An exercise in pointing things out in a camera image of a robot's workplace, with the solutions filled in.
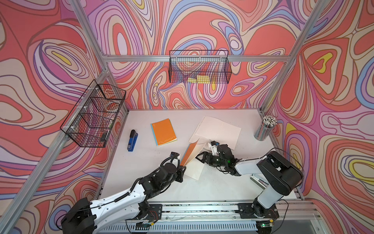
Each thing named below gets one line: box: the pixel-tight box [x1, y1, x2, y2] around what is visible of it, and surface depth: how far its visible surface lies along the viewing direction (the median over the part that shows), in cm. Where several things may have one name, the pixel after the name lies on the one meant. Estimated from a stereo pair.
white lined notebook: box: [188, 116, 242, 151], surface depth 110 cm
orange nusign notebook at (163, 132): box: [150, 117, 178, 147], surface depth 107 cm
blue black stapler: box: [127, 129, 139, 152], surface depth 100 cm
